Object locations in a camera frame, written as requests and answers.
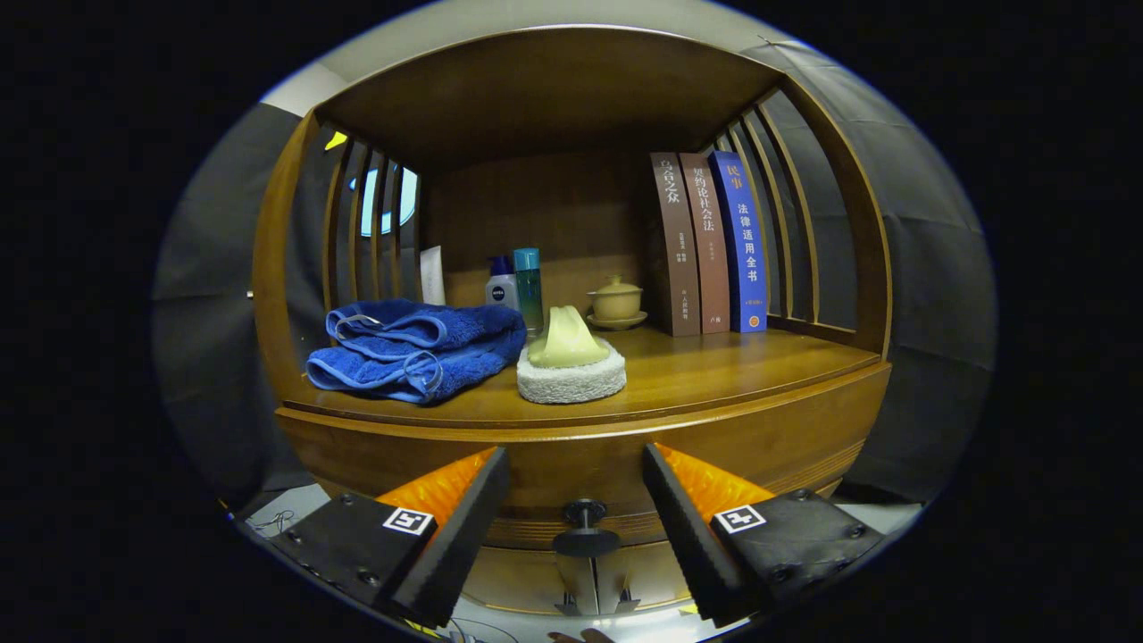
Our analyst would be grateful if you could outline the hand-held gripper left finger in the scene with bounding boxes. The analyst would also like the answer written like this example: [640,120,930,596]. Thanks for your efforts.
[268,447,510,629]

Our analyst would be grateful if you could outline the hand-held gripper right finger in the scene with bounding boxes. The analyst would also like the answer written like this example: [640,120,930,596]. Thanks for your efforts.
[643,443,885,629]

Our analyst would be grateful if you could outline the black drawer knob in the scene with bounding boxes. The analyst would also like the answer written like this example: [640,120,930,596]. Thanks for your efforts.
[552,498,622,559]

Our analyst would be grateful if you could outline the wooden drawer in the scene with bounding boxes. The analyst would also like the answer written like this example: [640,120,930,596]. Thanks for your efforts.
[275,362,894,550]

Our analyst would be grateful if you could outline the white sponge brush green handle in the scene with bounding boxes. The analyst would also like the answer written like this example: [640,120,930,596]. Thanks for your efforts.
[516,305,628,405]

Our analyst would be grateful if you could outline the wooden cabinet door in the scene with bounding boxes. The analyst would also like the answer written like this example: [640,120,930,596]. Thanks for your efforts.
[464,545,581,615]
[594,540,693,613]

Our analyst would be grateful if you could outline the wooden countertop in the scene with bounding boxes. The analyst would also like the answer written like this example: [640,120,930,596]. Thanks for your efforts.
[281,323,885,430]

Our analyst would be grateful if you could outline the brown wooden cabinet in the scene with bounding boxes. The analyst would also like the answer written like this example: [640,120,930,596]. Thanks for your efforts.
[252,25,894,619]

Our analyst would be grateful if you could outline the blue folded towel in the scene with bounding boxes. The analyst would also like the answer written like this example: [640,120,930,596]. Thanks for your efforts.
[305,298,528,405]

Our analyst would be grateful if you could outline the white bottle with blue cap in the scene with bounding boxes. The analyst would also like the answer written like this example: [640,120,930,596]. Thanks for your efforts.
[485,255,521,312]

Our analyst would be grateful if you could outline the beige lidded teacup with saucer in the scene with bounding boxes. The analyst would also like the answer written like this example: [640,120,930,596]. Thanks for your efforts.
[586,275,649,332]

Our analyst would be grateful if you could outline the teal clear bottle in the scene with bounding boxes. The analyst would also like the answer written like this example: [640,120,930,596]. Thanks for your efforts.
[513,247,545,338]

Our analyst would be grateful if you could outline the white tube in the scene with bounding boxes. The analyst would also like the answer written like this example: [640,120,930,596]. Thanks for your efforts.
[419,246,446,307]

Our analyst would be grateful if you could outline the dark brown book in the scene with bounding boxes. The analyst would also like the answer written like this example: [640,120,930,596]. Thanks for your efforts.
[649,152,703,338]

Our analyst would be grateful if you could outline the reddish brown book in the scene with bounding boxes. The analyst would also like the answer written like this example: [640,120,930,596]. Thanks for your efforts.
[679,152,731,336]

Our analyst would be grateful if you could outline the blue book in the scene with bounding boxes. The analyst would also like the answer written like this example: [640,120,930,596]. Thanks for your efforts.
[709,150,769,334]

